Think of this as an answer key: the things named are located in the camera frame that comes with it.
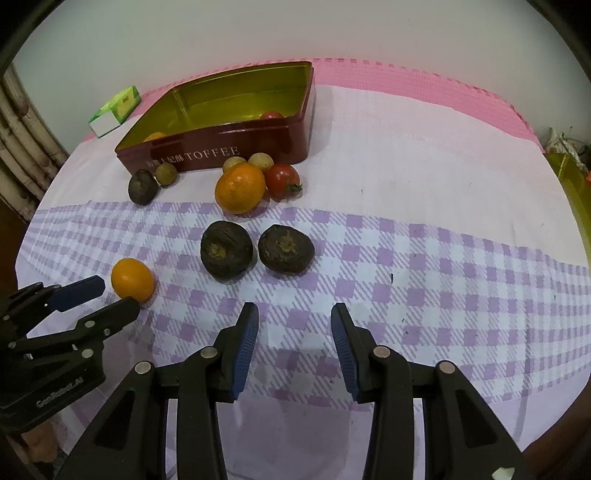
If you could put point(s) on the yellow-brown longan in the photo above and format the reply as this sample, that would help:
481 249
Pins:
232 162
166 174
261 160

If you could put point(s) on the pink textured mat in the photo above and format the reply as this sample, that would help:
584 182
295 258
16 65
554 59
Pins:
415 87

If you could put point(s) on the crumpled plastic bags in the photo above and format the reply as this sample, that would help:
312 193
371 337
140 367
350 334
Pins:
565 143

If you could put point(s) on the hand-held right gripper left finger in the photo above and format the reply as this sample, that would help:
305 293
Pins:
244 341

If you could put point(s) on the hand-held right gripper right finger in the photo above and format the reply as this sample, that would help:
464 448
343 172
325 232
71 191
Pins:
344 341

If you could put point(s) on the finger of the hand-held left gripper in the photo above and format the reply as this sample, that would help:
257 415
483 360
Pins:
78 291
111 318

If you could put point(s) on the red metal tin box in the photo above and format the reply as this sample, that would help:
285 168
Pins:
221 143

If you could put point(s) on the gold metal tin lid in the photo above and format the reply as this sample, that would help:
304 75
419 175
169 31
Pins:
572 194

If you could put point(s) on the person's left hand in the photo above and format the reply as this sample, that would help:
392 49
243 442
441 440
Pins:
44 441

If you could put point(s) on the small dark water chestnut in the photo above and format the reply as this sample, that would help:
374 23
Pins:
142 187

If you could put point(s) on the large round orange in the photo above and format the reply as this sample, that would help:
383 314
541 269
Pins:
240 188

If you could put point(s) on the small oval orange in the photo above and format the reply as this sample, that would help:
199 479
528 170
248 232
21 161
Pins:
133 279

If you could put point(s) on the bamboo furniture frame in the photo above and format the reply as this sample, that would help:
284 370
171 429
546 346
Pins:
23 138

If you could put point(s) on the red tomato with stem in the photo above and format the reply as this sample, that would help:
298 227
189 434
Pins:
281 180

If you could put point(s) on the green and white carton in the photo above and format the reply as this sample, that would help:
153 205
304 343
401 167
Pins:
117 108

